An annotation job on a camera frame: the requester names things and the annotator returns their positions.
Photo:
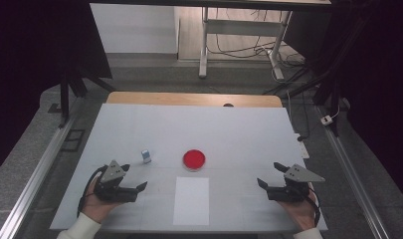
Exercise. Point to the small white blue cube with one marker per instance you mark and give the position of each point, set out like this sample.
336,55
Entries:
146,157

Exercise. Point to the aluminium floor rail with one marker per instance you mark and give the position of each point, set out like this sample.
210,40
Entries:
356,186
40,172

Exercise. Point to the black tripod stand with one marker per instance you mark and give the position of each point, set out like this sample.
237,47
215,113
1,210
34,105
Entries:
323,94
64,99

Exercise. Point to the wooden table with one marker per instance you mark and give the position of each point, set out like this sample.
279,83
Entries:
189,99

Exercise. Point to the small white adapter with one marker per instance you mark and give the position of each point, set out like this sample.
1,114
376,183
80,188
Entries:
326,120

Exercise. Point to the black table grommet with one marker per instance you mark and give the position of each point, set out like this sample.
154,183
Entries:
228,105

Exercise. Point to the round red dish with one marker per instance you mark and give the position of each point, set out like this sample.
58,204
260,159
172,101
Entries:
194,159

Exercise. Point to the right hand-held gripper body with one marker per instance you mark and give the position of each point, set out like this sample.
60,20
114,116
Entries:
293,191

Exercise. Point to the white metal desk frame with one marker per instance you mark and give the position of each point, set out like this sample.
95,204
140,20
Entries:
204,49

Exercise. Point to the large white board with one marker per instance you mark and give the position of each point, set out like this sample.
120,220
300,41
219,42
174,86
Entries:
239,132

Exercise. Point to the white paper sheet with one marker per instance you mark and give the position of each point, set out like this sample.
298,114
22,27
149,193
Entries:
191,202

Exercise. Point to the person's right hand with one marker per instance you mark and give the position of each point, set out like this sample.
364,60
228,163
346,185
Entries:
302,214

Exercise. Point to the black floor frame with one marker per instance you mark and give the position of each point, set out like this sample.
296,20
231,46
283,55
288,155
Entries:
73,140

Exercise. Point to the black curtain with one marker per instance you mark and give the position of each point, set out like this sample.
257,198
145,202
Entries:
381,83
23,66

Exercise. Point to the person's left hand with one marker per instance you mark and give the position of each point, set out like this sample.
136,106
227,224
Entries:
96,207

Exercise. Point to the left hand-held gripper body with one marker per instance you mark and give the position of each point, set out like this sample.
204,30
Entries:
114,191

